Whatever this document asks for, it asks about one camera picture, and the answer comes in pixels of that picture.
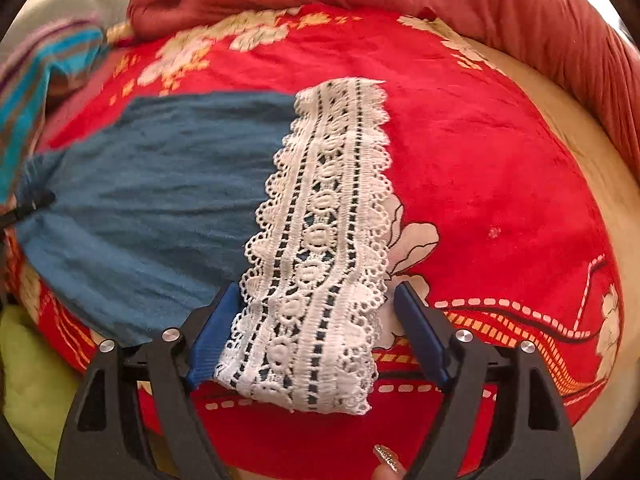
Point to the person's right hand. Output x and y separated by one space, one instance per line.
389 462

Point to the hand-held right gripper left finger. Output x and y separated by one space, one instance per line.
215 332

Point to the blue pants with lace hem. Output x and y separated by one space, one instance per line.
150 185

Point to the yellow-green cloth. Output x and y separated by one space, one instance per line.
30 385

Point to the striped towel pillow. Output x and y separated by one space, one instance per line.
30 85

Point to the red floral blanket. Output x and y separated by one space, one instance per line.
475 160

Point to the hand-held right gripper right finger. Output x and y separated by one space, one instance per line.
422 335

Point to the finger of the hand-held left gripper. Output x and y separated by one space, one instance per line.
30 206

